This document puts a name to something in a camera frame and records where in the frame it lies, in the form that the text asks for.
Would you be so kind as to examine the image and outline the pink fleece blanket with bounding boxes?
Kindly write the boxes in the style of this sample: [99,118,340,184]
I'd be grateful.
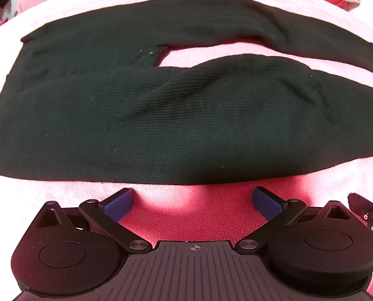
[0,0,373,295]

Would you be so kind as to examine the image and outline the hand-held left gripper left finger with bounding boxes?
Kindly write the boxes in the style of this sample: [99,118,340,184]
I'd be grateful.
[36,188,153,254]

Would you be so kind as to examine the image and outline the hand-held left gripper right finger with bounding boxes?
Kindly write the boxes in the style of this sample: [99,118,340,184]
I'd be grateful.
[235,186,353,254]

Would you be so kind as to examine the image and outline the black knit pants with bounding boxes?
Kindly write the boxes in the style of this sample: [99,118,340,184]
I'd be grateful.
[0,0,373,186]

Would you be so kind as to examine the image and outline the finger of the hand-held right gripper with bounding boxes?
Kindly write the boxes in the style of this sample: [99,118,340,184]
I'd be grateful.
[347,193,373,233]

